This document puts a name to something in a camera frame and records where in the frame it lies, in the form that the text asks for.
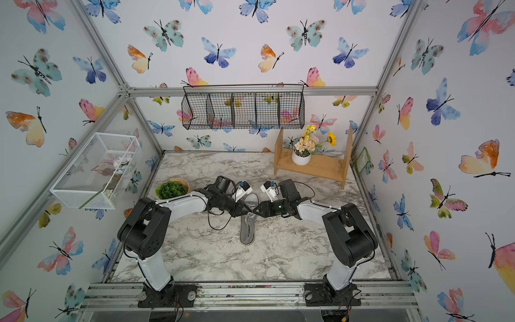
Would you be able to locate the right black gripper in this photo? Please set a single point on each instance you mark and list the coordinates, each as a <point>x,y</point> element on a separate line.
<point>266,208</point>

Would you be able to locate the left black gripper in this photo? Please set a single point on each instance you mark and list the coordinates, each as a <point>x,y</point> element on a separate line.
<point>238,210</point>

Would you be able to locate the grey canvas sneaker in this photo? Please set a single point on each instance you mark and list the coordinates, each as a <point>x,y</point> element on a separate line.
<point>248,221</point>

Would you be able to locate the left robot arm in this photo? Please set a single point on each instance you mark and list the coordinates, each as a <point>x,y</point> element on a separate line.
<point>144,230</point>

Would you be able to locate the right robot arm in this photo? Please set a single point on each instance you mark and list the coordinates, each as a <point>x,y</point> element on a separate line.
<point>352,240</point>

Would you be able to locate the green plant in terracotta pot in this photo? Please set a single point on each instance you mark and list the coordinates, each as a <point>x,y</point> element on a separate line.
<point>176,187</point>

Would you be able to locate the wooden shelf rack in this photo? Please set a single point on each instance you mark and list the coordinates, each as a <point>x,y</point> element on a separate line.
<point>319,166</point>

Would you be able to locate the flowers in white pot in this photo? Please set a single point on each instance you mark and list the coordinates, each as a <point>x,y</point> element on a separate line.
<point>304,147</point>

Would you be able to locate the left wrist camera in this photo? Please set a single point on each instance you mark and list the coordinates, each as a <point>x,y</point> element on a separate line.
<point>243,189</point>

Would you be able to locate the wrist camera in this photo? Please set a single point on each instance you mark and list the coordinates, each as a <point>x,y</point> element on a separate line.
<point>270,189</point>
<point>243,189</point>

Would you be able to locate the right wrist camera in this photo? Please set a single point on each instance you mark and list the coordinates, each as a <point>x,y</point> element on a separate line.
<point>270,189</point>

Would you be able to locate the green framed wall card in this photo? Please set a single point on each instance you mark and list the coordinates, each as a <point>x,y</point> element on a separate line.
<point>363,163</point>

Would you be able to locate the black wire wall basket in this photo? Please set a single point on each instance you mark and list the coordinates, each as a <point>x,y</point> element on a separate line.
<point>244,107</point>

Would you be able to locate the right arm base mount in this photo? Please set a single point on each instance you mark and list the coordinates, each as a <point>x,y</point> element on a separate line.
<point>330,296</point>

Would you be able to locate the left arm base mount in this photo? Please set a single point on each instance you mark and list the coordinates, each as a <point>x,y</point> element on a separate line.
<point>172,295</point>

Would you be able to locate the white mesh wall basket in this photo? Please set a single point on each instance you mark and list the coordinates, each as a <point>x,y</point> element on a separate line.
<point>101,171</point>

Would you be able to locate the aluminium front rail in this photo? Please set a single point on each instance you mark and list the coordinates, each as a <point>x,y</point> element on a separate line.
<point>212,296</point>

